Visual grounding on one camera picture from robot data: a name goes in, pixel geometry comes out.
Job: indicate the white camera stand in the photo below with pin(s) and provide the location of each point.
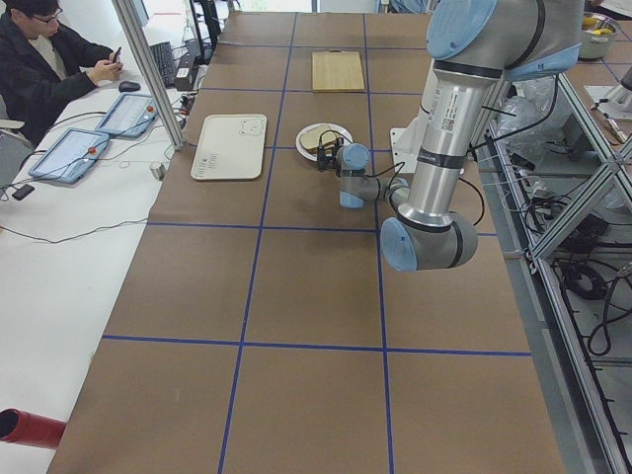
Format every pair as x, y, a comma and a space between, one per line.
402, 148

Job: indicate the seated person black jacket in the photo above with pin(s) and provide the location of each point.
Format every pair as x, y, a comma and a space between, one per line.
45, 65

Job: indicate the blue teach pendant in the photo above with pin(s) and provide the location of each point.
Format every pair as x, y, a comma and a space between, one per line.
71, 156
129, 116

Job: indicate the far blue teach pendant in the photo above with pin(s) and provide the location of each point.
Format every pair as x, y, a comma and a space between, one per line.
129, 116

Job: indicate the steel pot with lemons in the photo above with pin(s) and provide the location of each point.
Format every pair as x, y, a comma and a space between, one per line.
598, 36

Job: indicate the black computer mouse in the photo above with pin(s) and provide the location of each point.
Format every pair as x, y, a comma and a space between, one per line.
128, 86

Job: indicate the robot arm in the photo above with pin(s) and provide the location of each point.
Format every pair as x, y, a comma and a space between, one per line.
474, 44

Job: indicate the bread slice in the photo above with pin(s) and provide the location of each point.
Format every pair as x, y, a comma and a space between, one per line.
309, 139

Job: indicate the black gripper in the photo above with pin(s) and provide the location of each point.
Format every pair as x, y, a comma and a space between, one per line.
332, 159

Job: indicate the black keyboard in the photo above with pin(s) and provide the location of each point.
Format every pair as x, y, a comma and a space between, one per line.
163, 57

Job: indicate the near blue teach pendant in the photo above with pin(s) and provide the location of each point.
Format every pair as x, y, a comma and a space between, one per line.
71, 156

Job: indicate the white round plate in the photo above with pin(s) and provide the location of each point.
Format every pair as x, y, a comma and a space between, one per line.
312, 154

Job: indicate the red cylinder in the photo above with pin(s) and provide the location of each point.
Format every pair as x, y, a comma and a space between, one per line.
29, 429

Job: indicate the cream bear tray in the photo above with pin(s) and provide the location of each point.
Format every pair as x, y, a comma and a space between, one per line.
230, 147

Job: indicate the aluminium frame post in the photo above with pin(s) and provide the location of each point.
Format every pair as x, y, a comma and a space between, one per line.
140, 49

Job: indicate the wooden cutting board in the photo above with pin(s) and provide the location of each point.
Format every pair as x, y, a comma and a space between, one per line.
337, 71

